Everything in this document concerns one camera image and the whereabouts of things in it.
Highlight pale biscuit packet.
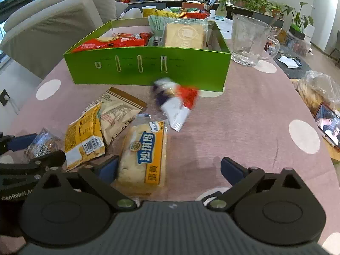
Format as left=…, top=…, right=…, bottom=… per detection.
left=164, top=23, right=208, bottom=50

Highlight green cardboard box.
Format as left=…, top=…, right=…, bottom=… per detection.
left=63, top=18, right=232, bottom=93

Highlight dark blue red snack packet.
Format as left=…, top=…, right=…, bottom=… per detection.
left=151, top=78, right=200, bottom=132

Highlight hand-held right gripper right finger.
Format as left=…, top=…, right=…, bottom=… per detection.
left=207, top=157, right=306, bottom=210

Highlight dark glass coffee table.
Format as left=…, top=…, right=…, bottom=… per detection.
left=266, top=27, right=312, bottom=81

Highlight wall socket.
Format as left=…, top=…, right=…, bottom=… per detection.
left=0, top=89, right=11, bottom=107

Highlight yellow snack packet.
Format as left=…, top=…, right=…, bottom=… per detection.
left=64, top=102, right=106, bottom=172

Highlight plastic bag of bread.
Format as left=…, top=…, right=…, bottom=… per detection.
left=292, top=70, right=340, bottom=112

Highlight cake packet with yellow label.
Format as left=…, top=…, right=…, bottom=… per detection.
left=114, top=114, right=169, bottom=192

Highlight orange box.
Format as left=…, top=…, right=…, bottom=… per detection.
left=182, top=1, right=205, bottom=10

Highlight pink dotted tablecloth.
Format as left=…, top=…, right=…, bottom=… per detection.
left=5, top=25, right=340, bottom=255

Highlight large leafy plant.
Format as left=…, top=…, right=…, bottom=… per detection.
left=283, top=1, right=314, bottom=34

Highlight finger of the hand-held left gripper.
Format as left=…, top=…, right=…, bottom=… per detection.
left=0, top=132, right=38, bottom=156
left=0, top=150, right=66, bottom=178

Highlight tan snack packet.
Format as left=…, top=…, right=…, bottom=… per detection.
left=99, top=87, right=148, bottom=147

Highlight clear snack packet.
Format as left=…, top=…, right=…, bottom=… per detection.
left=24, top=128, right=66, bottom=163

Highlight glass mug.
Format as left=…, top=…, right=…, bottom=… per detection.
left=231, top=13, right=281, bottom=67

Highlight phone in red case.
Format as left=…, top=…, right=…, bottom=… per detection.
left=313, top=102, right=340, bottom=150

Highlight black and green box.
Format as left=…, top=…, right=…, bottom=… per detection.
left=289, top=25, right=306, bottom=39

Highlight white crumpled paper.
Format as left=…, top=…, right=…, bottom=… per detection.
left=276, top=56, right=300, bottom=69

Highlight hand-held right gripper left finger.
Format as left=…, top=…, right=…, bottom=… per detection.
left=42, top=155, right=136, bottom=210

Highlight beige sofa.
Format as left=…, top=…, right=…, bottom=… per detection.
left=0, top=0, right=129, bottom=80

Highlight yellow paper cup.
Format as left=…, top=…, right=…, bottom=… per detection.
left=142, top=5, right=157, bottom=19

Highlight glass vase with plant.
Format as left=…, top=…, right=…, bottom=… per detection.
left=210, top=0, right=229, bottom=18

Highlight clear storage boxes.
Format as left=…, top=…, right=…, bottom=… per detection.
left=287, top=36, right=313, bottom=57

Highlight green snack packet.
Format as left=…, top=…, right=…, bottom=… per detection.
left=147, top=14, right=210, bottom=48

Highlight metal spoon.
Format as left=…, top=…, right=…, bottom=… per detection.
left=267, top=13, right=282, bottom=30

